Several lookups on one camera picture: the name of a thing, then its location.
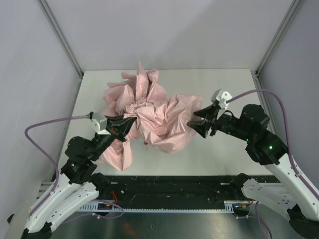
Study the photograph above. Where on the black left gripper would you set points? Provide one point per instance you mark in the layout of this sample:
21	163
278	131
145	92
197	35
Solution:
109	128

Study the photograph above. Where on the aluminium corner post left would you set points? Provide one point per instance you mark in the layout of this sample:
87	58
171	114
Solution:
52	20

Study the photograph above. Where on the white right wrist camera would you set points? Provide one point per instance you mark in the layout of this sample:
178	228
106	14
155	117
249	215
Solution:
221	97

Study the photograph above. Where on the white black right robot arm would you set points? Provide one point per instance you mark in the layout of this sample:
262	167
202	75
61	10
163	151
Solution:
292	200

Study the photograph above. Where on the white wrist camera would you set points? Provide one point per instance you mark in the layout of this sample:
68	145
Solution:
98	123
221	97

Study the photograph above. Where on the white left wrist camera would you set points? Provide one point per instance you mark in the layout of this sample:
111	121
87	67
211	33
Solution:
98	123

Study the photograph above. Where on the pink folding umbrella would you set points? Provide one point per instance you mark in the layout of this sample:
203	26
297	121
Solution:
161	121

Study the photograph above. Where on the aluminium corner post right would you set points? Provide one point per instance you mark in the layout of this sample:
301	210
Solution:
280	33

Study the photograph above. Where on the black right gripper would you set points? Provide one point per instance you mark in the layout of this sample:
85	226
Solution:
212	122

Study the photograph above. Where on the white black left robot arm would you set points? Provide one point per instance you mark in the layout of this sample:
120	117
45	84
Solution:
76	183

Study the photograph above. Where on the aluminium corner post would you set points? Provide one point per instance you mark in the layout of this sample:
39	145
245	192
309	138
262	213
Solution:
52	20
280	33

